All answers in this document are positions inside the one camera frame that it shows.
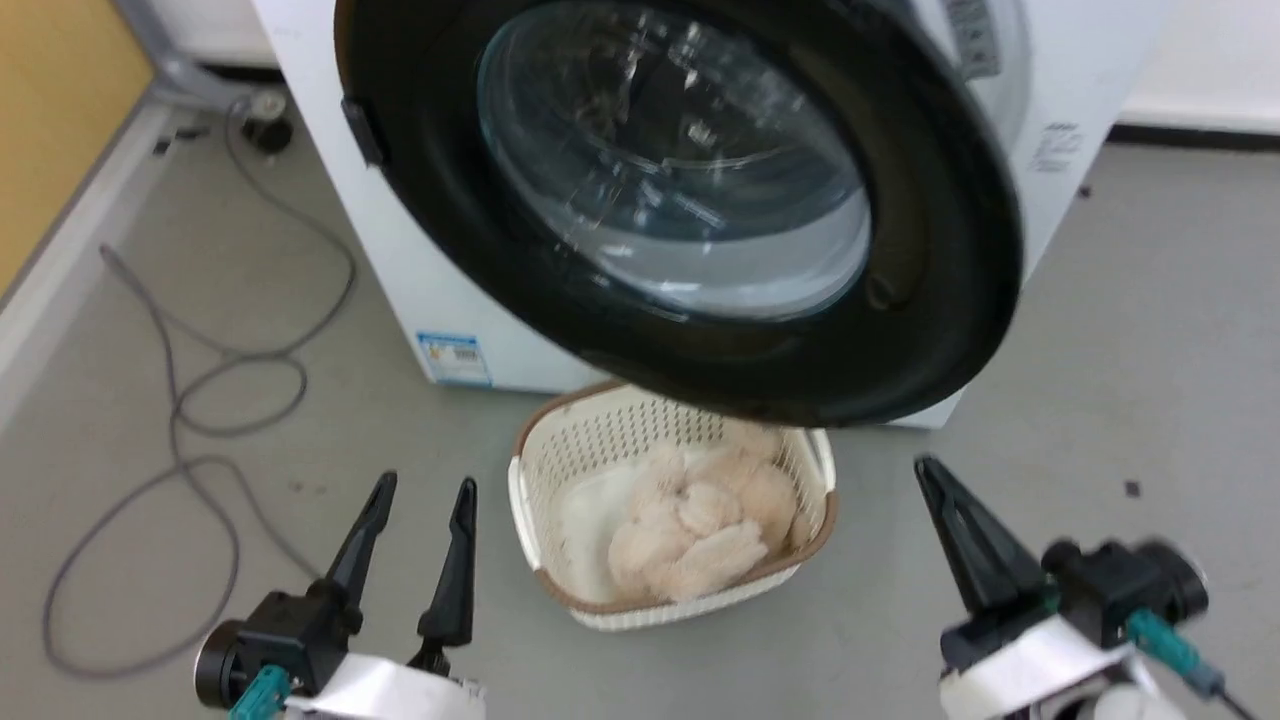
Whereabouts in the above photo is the white washing machine body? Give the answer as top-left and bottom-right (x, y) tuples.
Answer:
(250, 0), (1181, 431)

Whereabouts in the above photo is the grey drain hose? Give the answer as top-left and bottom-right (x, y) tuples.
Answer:
(115, 0), (256, 111)

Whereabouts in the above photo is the teal gripper connector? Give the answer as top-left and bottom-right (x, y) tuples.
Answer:
(228, 665), (293, 720)
(1125, 608), (1227, 699)

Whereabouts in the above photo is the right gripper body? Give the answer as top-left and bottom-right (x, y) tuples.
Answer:
(940, 540), (1211, 720)

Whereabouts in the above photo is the grey power cable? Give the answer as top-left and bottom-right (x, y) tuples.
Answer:
(42, 95), (358, 679)

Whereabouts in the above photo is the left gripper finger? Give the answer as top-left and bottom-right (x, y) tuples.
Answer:
(322, 472), (399, 603)
(408, 478), (479, 676)

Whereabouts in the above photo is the grey warning label sticker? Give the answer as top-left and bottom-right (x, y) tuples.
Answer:
(945, 0), (1003, 79)

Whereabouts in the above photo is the white cloth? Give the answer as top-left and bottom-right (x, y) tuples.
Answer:
(560, 460), (651, 601)

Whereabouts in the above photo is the cream perforated laundry basket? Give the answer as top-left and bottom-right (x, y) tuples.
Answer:
(507, 380), (839, 631)

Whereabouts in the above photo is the black round glass door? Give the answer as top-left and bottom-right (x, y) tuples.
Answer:
(335, 0), (1026, 429)

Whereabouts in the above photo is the teal left gripper connector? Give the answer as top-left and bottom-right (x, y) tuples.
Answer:
(228, 665), (293, 720)

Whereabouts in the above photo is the black floor drain fitting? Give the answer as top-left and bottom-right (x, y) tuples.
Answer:
(245, 92), (294, 154)

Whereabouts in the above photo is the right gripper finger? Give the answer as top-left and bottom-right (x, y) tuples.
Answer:
(925, 457), (1047, 607)
(915, 458), (1007, 617)

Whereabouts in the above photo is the teal right gripper connector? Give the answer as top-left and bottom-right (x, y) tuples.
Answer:
(1125, 608), (1227, 699)

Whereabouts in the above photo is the blue energy label sticker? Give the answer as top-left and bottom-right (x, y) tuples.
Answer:
(415, 332), (493, 387)

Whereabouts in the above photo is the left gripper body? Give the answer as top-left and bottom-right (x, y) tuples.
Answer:
(195, 580), (487, 720)

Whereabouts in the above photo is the fluffy beige plush toy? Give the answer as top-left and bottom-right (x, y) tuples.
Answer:
(607, 420), (801, 604)

